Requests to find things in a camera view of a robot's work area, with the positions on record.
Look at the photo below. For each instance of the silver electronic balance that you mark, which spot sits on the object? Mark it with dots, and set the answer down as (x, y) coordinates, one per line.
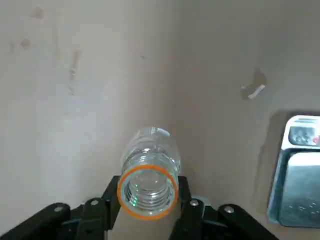
(300, 187)

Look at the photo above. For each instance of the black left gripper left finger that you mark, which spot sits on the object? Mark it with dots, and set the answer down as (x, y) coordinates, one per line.
(90, 217)

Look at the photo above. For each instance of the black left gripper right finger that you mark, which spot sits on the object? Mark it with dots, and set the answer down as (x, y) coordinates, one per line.
(200, 220)

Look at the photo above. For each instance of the clear glass bottle orange rim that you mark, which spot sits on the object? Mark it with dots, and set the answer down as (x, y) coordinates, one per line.
(150, 150)

